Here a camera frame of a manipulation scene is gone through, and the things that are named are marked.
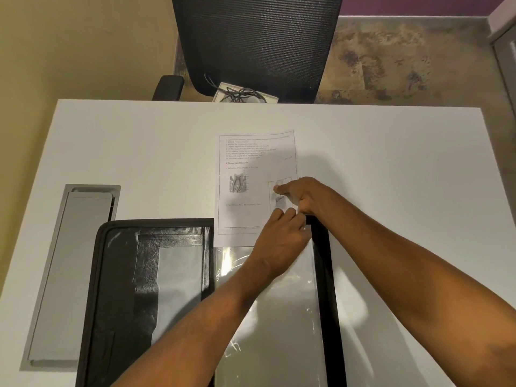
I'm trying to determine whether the person's right hand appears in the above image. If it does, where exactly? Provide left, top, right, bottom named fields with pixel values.
left=274, top=177, right=336, bottom=217

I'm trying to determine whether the person's left hand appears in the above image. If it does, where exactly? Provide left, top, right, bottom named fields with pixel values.
left=249, top=207, right=314, bottom=281

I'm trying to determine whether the printed white paper sheet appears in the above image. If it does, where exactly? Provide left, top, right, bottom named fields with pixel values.
left=214, top=130, right=299, bottom=249

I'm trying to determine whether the person's right forearm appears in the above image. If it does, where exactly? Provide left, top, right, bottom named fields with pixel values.
left=318, top=185, right=516, bottom=387

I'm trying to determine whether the person's left forearm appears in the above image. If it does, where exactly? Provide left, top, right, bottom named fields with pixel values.
left=108, top=257, right=292, bottom=387

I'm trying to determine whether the white box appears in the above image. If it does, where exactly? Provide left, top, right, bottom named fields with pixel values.
left=212, top=81, right=279, bottom=104

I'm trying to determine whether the clear plastic sleeve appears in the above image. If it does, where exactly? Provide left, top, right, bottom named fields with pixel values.
left=213, top=237, right=329, bottom=387

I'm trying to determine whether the black mesh office chair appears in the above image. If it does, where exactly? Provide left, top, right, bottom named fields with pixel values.
left=152, top=0, right=344, bottom=104

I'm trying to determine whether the black leather document folder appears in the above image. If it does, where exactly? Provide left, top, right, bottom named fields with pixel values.
left=75, top=214, right=347, bottom=387

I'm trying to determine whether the grey cabinet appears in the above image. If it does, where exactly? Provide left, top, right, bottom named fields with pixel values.
left=486, top=0, right=516, bottom=119

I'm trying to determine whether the grey tangled cable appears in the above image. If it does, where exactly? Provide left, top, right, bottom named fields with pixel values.
left=203, top=74, right=267, bottom=104

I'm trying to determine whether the grey desk cable tray lid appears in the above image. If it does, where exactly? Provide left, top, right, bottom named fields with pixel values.
left=20, top=184, right=121, bottom=372

